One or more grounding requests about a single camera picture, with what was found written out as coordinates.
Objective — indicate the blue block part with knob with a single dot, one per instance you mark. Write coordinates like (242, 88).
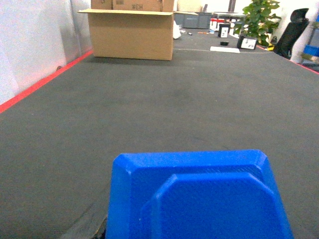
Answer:
(195, 195)

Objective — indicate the white paper sheet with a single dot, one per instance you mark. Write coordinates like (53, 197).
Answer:
(224, 49)

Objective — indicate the large cardboard box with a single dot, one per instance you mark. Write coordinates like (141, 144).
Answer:
(133, 29)

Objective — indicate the small black object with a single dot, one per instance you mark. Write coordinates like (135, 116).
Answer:
(224, 43)

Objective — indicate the grey table mat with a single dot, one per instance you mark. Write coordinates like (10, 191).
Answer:
(57, 144)

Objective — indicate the black white device box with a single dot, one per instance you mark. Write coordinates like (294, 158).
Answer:
(245, 42)
(223, 30)

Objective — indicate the green potted plant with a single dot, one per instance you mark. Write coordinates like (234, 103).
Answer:
(260, 20)

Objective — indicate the black office chair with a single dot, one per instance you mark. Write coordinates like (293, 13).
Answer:
(297, 25)

